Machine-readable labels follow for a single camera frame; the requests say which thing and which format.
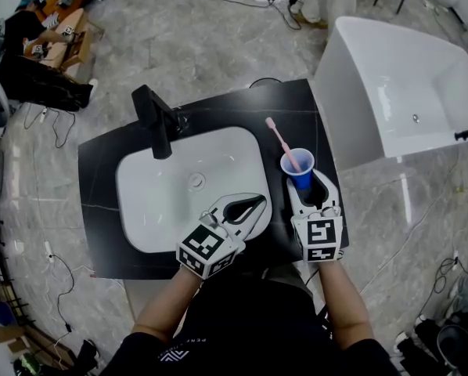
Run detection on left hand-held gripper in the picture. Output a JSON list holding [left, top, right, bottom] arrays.
[[175, 192, 268, 280]]

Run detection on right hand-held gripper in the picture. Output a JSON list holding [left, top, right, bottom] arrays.
[[286, 168, 345, 264]]

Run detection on blue plastic cup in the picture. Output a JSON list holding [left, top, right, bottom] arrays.
[[279, 146, 315, 190]]

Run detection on pink toothbrush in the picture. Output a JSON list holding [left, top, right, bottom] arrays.
[[265, 117, 302, 173]]

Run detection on person's right forearm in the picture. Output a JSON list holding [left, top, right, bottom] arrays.
[[318, 258, 376, 352]]

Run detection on person's left forearm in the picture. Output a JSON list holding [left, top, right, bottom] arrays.
[[131, 266, 203, 344]]

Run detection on metal sink drain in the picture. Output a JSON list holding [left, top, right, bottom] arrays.
[[187, 172, 207, 190]]

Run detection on white sink basin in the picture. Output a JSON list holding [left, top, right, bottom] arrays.
[[115, 125, 273, 254]]

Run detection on black vanity cabinet with sink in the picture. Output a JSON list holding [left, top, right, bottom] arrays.
[[77, 78, 351, 281]]

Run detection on person's grey trousers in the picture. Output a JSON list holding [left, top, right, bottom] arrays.
[[261, 264, 305, 289]]

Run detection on person's black shirt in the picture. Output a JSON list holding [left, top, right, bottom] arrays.
[[100, 278, 399, 376]]

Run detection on black mesh waste bin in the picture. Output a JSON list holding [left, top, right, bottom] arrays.
[[249, 77, 284, 89]]

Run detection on white bathtub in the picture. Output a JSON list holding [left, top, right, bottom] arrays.
[[314, 16, 468, 160]]

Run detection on black round helmet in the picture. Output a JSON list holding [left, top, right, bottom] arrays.
[[437, 324, 468, 367]]

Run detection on light wooden low table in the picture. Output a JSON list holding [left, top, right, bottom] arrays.
[[41, 8, 91, 74]]

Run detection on black green helmet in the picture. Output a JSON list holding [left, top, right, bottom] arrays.
[[13, 356, 43, 376]]

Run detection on orange sofa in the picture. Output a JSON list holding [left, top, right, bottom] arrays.
[[36, 0, 87, 23]]

